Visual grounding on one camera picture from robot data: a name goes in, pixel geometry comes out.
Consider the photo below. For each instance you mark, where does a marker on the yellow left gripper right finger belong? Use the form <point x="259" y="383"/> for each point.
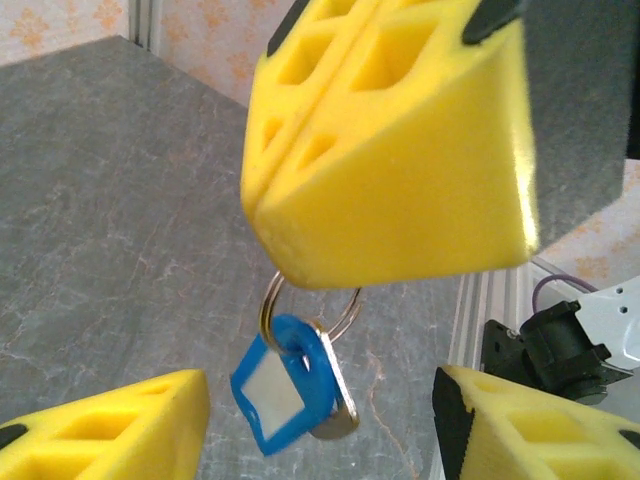
<point x="500" y="450"/>

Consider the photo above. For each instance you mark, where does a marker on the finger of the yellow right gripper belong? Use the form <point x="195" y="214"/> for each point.
<point x="260" y="100"/>
<point x="410" y="200"/>

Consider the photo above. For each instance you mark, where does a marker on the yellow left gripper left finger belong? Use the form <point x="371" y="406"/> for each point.
<point x="165" y="440"/>

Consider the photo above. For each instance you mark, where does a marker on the blue plastic key tag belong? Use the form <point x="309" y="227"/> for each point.
<point x="320" y="390"/>

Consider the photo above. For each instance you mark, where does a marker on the silver metal keyring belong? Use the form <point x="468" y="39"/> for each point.
<point x="263" y="307"/>

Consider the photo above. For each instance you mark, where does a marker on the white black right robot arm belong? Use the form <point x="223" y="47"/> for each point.
<point x="560" y="345"/>

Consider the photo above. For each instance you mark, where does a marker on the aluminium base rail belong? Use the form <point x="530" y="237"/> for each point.
<point x="480" y="310"/>

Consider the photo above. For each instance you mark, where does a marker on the aluminium frame post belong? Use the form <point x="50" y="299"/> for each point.
<point x="145" y="25"/>

